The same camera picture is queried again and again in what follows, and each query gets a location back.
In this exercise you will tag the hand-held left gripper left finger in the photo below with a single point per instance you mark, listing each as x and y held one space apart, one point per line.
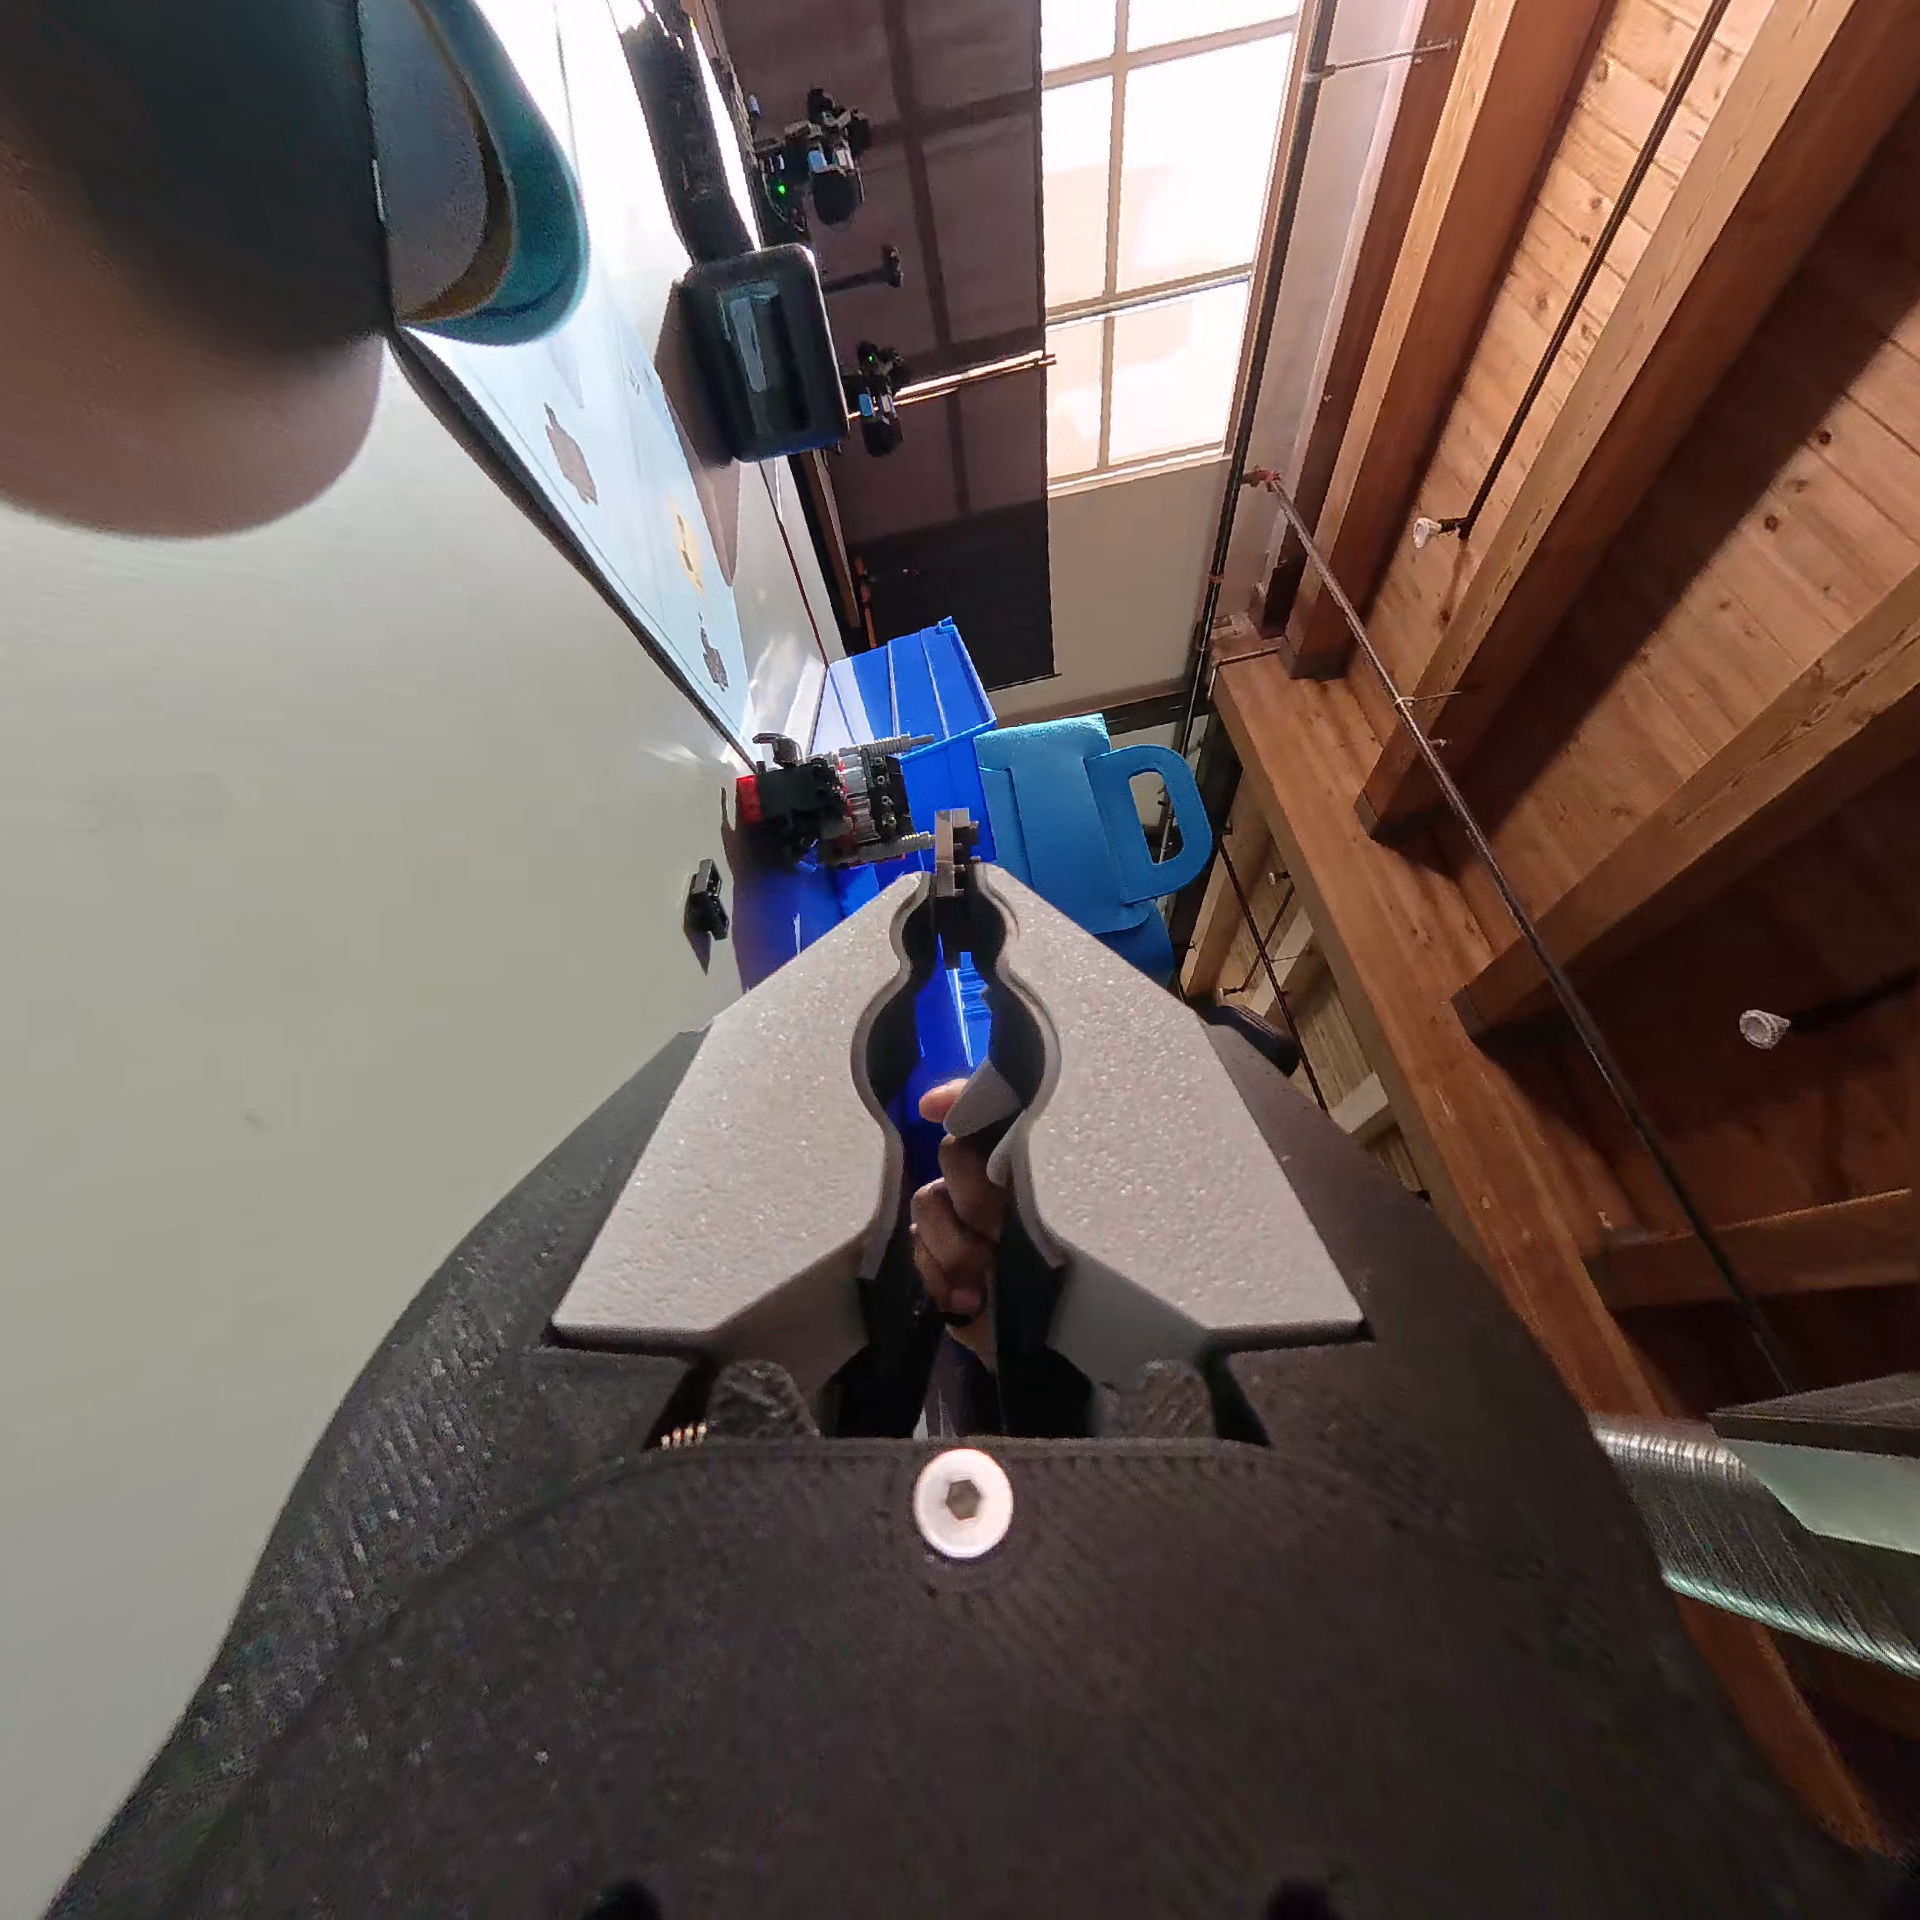
720 1199

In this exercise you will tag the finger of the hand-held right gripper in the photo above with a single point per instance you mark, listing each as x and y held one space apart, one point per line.
992 1104

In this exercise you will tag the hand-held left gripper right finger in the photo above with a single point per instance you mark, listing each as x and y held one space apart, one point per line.
1186 1199

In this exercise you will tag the light grey brick plate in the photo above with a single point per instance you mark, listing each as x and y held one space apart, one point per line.
951 832

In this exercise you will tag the small black corner brick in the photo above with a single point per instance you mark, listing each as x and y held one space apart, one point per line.
704 901

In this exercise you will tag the toy brick truck model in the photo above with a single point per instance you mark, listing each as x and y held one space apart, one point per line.
820 795

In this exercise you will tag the blue felt bag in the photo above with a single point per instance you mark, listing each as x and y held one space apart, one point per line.
1049 808

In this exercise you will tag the white ceiling bulb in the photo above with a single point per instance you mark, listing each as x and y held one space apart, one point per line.
1428 533
1761 1029

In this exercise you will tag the dark grey cube device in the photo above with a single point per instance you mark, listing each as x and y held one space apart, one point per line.
766 355

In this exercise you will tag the light blue instruction booklet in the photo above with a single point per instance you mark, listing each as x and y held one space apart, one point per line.
602 418

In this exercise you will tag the dark window shade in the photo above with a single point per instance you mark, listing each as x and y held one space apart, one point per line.
975 224

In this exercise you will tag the bright window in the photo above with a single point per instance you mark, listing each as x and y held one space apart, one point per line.
1168 164

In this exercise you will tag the black rectangular box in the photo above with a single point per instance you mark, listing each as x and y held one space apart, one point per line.
685 135

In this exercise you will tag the silver ventilation duct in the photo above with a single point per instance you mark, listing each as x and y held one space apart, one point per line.
1739 1543

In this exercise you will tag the black camera rig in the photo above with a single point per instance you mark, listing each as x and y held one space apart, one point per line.
825 157
877 403

